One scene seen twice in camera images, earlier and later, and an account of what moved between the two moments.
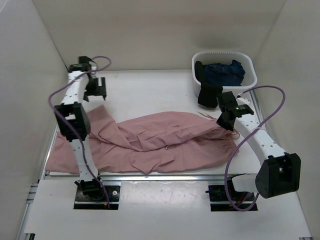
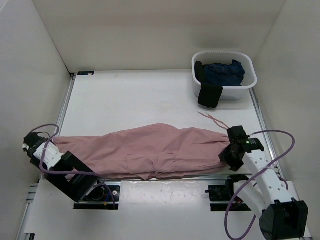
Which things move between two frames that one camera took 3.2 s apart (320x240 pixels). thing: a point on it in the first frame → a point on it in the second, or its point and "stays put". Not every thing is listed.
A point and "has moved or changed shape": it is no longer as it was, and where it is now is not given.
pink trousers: (152, 141) has moved or changed shape
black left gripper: (97, 91) → (35, 163)
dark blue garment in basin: (223, 74) stays put
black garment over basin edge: (208, 95) stays put
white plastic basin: (245, 58) stays put
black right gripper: (226, 126) → (235, 165)
